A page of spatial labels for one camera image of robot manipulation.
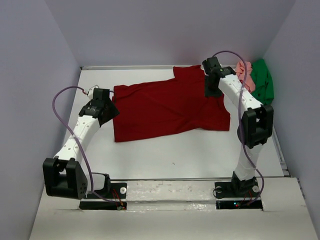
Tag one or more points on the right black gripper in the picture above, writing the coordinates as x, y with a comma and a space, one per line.
209, 93

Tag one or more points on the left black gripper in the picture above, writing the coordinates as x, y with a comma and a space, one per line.
114, 111

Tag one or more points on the red t-shirt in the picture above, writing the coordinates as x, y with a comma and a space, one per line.
160, 108

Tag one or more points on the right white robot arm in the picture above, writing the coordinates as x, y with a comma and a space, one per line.
255, 127

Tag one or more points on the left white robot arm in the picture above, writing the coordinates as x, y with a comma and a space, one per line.
68, 174

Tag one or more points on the pink t-shirt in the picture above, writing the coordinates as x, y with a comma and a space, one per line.
243, 72

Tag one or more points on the green t-shirt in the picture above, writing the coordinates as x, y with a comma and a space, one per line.
264, 88

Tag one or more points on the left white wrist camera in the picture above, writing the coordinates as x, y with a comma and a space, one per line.
89, 92

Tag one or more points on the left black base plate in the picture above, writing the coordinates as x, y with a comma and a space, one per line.
114, 200

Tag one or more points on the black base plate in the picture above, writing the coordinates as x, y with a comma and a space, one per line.
228, 198
114, 200

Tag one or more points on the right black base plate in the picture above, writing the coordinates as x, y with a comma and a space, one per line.
228, 198

